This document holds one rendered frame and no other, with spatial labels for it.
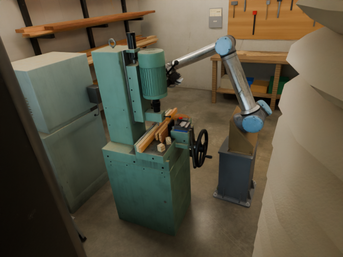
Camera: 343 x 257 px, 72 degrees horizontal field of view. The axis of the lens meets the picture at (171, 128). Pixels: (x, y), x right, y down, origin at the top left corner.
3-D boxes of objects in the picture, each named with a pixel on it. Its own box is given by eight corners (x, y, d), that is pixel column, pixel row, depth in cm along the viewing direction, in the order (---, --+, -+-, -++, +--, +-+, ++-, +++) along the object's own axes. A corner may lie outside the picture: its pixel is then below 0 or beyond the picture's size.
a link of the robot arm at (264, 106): (256, 120, 209) (274, 109, 198) (253, 128, 196) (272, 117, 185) (245, 107, 209) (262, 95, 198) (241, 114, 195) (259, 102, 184)
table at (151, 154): (176, 166, 154) (176, 159, 151) (136, 158, 165) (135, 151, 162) (202, 124, 202) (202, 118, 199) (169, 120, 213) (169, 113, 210)
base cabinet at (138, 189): (175, 237, 204) (169, 173, 169) (118, 219, 225) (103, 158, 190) (191, 200, 240) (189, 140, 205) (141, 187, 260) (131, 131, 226)
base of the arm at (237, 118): (236, 111, 217) (245, 105, 210) (250, 127, 216) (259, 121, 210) (230, 119, 202) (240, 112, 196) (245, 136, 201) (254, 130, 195)
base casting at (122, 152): (169, 172, 170) (168, 162, 165) (103, 158, 190) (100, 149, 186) (189, 140, 205) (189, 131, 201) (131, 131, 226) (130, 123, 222)
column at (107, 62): (133, 146, 186) (117, 52, 151) (109, 142, 194) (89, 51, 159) (146, 132, 204) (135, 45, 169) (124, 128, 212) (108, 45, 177)
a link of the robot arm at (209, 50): (236, 30, 180) (165, 61, 218) (232, 32, 170) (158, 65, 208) (241, 45, 183) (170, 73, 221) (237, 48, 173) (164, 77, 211)
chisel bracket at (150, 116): (162, 124, 175) (161, 114, 171) (145, 122, 180) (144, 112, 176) (166, 120, 181) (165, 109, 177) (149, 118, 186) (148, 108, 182)
